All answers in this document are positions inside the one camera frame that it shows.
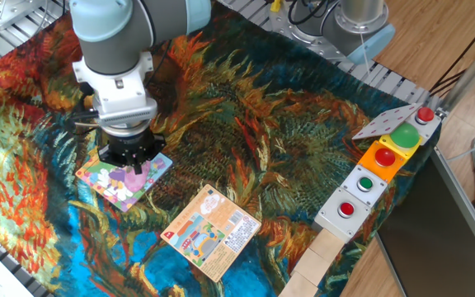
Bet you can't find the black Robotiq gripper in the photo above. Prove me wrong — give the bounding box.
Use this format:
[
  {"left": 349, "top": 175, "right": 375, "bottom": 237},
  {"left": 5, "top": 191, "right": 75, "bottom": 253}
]
[{"left": 96, "top": 128, "right": 167, "bottom": 175}]

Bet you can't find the colourful girl puzzle board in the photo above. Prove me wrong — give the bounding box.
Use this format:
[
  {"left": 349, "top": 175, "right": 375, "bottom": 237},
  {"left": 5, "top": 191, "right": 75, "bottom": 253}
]
[{"left": 75, "top": 148, "right": 174, "bottom": 214}]

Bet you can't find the orange vehicle puzzle board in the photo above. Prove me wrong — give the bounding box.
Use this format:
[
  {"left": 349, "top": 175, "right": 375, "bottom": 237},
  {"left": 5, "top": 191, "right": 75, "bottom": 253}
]
[{"left": 160, "top": 183, "right": 262, "bottom": 283}]

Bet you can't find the sunflower painting tablecloth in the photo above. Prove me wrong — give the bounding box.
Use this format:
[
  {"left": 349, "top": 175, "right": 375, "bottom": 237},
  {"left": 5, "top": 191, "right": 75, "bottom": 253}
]
[{"left": 0, "top": 0, "right": 443, "bottom": 297}]

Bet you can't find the silver perforated metal plate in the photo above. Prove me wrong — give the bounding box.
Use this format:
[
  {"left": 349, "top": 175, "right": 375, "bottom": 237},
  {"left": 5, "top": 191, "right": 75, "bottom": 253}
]
[{"left": 0, "top": 0, "right": 53, "bottom": 32}]

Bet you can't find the light wooden block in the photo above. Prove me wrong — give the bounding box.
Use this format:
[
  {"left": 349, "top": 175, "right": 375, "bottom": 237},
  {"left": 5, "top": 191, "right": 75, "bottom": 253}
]
[
  {"left": 308, "top": 228, "right": 346, "bottom": 264},
  {"left": 291, "top": 247, "right": 330, "bottom": 287},
  {"left": 277, "top": 271, "right": 319, "bottom": 297}
]

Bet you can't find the large grey red-button box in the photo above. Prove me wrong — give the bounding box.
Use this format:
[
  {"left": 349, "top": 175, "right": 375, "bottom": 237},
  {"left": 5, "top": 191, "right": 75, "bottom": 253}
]
[{"left": 313, "top": 186, "right": 373, "bottom": 243}]

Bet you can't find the grey green-button box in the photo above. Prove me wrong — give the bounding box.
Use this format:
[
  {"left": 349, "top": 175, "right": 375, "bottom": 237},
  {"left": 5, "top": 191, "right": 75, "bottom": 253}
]
[{"left": 339, "top": 163, "right": 389, "bottom": 207}]

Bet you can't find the orange red-button box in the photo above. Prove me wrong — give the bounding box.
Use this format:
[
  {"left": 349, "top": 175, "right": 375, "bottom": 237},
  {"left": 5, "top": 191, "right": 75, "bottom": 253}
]
[{"left": 357, "top": 139, "right": 407, "bottom": 184}]

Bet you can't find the white card with red dots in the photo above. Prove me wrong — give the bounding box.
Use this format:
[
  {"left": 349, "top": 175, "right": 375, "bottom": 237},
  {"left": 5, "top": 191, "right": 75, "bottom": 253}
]
[{"left": 351, "top": 102, "right": 423, "bottom": 141}]

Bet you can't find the yellow green-dome button box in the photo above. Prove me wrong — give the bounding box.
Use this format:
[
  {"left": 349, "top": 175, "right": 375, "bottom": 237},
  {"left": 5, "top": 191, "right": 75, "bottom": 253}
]
[{"left": 379, "top": 122, "right": 423, "bottom": 160}]

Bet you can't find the small grey red-button box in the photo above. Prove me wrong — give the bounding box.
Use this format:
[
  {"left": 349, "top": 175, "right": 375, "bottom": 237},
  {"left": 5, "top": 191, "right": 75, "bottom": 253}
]
[{"left": 404, "top": 106, "right": 443, "bottom": 145}]

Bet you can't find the dark grey panel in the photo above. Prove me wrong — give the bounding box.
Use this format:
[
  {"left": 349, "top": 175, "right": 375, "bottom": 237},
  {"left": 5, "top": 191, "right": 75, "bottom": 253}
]
[{"left": 375, "top": 148, "right": 475, "bottom": 297}]

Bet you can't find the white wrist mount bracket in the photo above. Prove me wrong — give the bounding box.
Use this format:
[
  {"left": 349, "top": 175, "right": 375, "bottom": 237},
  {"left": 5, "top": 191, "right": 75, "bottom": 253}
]
[{"left": 71, "top": 51, "right": 159, "bottom": 129}]

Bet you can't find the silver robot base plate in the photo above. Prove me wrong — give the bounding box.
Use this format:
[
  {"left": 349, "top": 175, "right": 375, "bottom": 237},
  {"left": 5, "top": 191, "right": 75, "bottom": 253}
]
[{"left": 268, "top": 1, "right": 365, "bottom": 63}]

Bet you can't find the black floor cable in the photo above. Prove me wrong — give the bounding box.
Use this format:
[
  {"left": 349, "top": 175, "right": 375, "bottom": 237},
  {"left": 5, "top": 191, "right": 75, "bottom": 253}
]
[{"left": 429, "top": 7, "right": 475, "bottom": 97}]

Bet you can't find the aluminium corner post beam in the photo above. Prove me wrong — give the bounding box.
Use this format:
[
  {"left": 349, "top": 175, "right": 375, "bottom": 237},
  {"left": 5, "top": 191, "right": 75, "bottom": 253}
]
[{"left": 439, "top": 36, "right": 475, "bottom": 112}]

